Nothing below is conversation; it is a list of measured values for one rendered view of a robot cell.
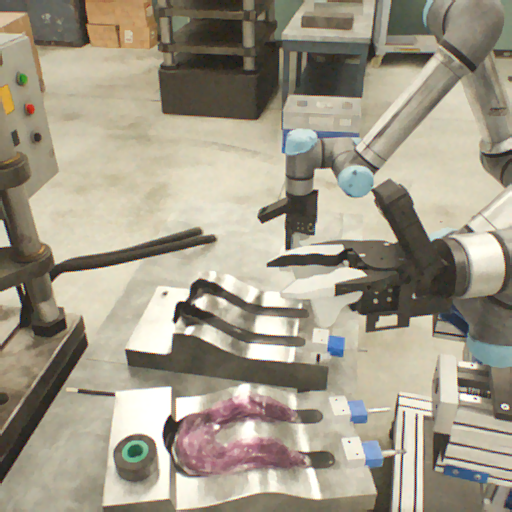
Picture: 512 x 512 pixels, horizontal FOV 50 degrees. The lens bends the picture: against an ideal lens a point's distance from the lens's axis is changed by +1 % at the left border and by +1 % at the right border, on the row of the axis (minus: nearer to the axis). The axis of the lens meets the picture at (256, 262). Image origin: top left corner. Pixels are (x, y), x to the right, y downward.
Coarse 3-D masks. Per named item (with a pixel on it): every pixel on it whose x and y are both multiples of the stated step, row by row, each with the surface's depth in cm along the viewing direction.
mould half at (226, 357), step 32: (160, 288) 155; (224, 288) 145; (160, 320) 144; (192, 320) 132; (256, 320) 140; (288, 320) 140; (128, 352) 136; (160, 352) 134; (192, 352) 132; (224, 352) 130; (256, 352) 131; (288, 352) 130; (320, 352) 130; (288, 384) 132; (320, 384) 130
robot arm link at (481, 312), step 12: (456, 300) 76; (468, 300) 73; (480, 300) 70; (492, 300) 67; (468, 312) 73; (480, 312) 70; (492, 312) 68; (504, 312) 67; (480, 324) 70; (492, 324) 69; (504, 324) 67; (468, 336) 74; (480, 336) 71; (492, 336) 69; (504, 336) 68; (480, 348) 71; (492, 348) 70; (504, 348) 69; (480, 360) 72; (492, 360) 71; (504, 360) 70
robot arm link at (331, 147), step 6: (324, 138) 136; (330, 138) 135; (336, 138) 135; (342, 138) 136; (348, 138) 135; (354, 138) 136; (360, 138) 136; (324, 144) 134; (330, 144) 134; (336, 144) 134; (342, 144) 133; (348, 144) 133; (354, 144) 134; (324, 150) 133; (330, 150) 133; (336, 150) 132; (342, 150) 130; (348, 150) 130; (324, 156) 134; (330, 156) 133; (324, 162) 134; (330, 162) 132; (324, 168) 137; (330, 168) 137
